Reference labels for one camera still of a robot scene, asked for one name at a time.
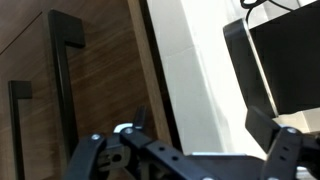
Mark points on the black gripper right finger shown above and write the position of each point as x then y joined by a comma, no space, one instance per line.
283,150

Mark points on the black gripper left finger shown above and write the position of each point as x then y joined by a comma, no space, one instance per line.
86,156

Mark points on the black flat screen monitor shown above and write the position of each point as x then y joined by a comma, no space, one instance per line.
286,60

